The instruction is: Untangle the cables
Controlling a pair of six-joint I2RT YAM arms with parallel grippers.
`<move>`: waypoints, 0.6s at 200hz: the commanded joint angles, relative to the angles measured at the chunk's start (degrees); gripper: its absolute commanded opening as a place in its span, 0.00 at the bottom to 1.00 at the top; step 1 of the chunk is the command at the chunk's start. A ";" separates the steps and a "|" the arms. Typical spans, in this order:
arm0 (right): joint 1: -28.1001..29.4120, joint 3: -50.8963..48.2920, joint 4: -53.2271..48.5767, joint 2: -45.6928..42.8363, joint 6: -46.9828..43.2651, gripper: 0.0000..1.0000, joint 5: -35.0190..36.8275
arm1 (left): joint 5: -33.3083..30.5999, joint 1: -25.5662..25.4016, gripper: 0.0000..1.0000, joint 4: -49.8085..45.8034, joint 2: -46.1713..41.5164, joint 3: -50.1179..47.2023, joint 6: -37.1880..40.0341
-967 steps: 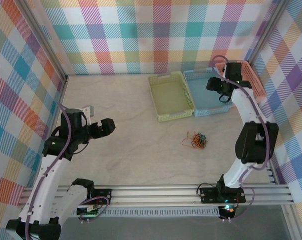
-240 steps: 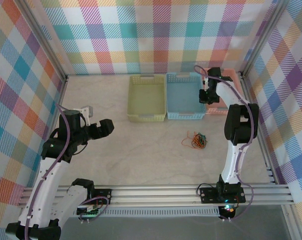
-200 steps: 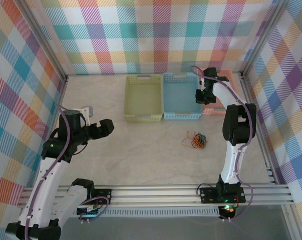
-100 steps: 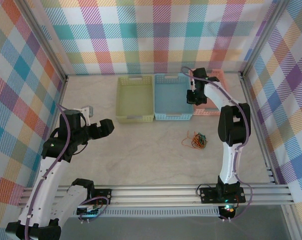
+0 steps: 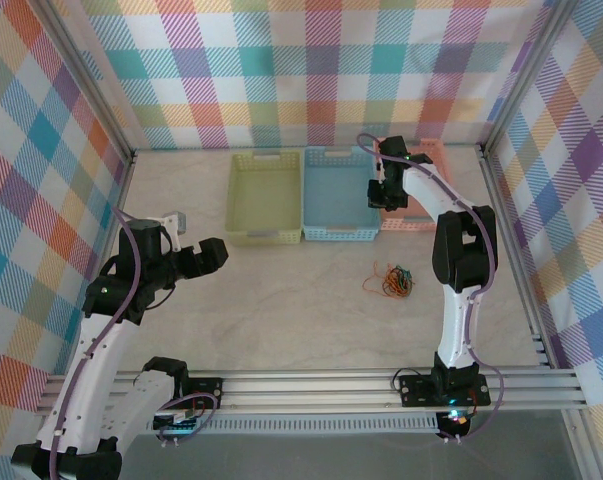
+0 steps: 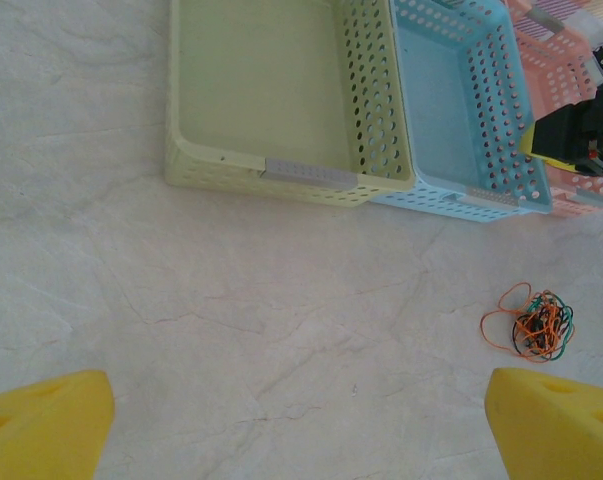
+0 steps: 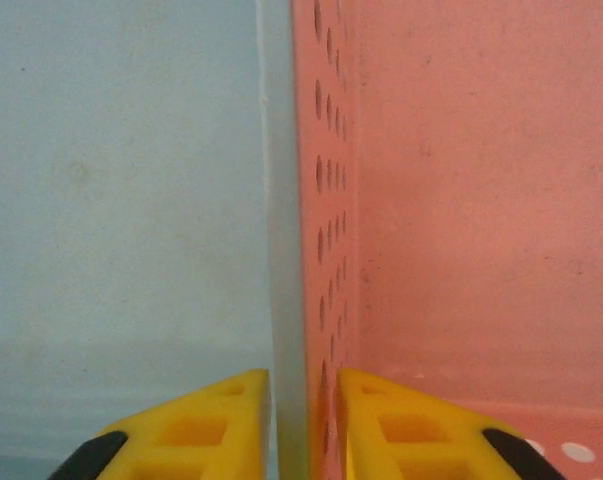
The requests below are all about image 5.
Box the aluminium mounting rail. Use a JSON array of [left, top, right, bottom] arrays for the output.
[[34, 367, 590, 417]]

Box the thin red cable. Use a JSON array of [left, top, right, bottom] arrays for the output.
[[373, 264, 413, 300]]

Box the pink plastic basket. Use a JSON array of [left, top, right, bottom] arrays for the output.
[[378, 138, 455, 234]]

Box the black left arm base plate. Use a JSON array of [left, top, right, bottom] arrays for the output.
[[185, 377, 225, 410]]

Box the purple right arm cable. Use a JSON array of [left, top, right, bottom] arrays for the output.
[[355, 132, 506, 445]]

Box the thin orange cable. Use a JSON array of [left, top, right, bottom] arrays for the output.
[[362, 260, 416, 300]]

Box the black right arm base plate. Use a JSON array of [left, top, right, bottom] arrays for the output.
[[398, 372, 492, 407]]

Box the aluminium table side rail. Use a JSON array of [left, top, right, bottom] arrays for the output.
[[478, 144, 557, 374], [66, 149, 140, 376]]

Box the blue plastic basket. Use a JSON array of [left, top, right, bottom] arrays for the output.
[[300, 146, 382, 244]]

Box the grey slotted cable duct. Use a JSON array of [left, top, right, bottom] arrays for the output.
[[115, 417, 441, 435]]

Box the yellow-green plastic basket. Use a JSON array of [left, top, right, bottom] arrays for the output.
[[224, 152, 303, 247]]

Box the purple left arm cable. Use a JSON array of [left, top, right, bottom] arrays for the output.
[[48, 205, 220, 480]]

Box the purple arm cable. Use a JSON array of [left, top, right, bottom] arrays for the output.
[[48, 205, 220, 480], [355, 132, 506, 445]]

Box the aluminium frame leg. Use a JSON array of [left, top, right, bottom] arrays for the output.
[[560, 409, 603, 480]]

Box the aluminium frame post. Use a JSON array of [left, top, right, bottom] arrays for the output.
[[39, 0, 138, 169], [480, 0, 577, 156]]

